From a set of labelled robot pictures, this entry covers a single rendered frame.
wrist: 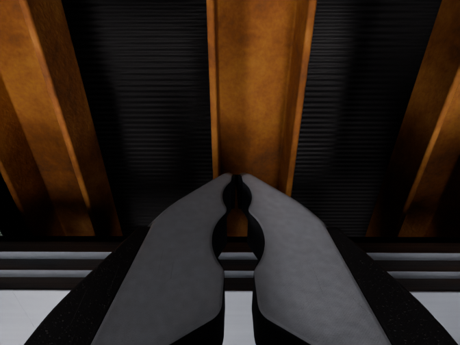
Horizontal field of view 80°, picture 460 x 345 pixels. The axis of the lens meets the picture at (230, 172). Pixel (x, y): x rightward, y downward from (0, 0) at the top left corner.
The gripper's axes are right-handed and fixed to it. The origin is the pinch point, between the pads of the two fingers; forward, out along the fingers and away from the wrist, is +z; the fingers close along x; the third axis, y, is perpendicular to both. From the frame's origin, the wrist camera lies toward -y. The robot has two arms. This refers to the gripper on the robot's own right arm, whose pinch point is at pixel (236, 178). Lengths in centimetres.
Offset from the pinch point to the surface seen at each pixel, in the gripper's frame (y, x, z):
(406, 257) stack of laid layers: 8.0, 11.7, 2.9
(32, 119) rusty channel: 3.3, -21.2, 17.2
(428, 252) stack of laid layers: 7.6, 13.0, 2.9
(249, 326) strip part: 12.8, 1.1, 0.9
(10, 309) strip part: 11.0, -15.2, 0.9
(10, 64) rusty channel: -2.2, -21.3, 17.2
